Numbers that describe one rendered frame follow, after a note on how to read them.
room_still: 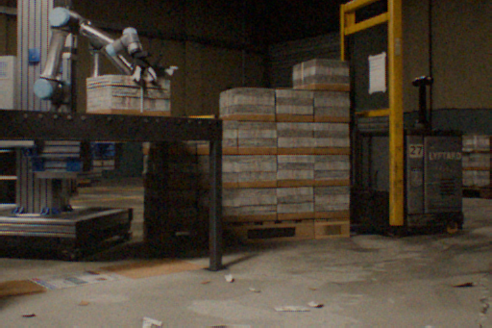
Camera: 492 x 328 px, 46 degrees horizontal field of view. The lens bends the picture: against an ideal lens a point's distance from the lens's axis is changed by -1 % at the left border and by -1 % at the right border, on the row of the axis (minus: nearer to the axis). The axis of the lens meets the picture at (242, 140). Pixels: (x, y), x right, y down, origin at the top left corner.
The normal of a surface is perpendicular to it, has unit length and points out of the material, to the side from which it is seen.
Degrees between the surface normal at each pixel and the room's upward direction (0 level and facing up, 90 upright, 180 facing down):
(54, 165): 90
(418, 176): 90
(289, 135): 90
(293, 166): 90
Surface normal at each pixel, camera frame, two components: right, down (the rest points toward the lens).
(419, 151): 0.35, -0.01
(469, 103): -0.75, -0.01
